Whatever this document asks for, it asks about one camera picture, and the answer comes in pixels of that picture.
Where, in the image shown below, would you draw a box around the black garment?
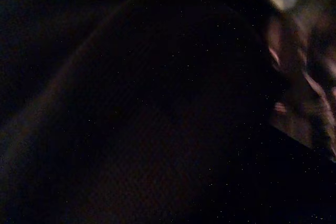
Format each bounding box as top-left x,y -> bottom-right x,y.
0,0 -> 336,224

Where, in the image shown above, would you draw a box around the grey front-load washing machine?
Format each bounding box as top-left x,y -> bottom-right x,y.
266,0 -> 336,163

